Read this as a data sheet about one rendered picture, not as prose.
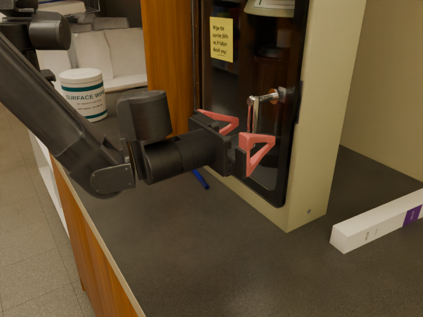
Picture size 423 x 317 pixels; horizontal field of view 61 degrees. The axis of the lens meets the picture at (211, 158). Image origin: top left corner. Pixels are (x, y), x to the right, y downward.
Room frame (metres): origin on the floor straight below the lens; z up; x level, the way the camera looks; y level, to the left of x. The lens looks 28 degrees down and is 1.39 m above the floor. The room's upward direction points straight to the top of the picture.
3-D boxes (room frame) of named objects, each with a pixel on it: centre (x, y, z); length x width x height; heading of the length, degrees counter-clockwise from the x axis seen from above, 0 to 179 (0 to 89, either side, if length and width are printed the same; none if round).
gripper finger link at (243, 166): (0.49, -0.05, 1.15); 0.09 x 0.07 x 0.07; 123
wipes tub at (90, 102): (1.13, 0.42, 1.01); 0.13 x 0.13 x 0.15
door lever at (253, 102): (0.55, -0.08, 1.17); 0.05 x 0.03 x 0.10; 123
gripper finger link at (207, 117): (0.55, -0.02, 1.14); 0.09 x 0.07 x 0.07; 123
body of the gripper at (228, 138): (0.48, 0.03, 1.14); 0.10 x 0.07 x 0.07; 33
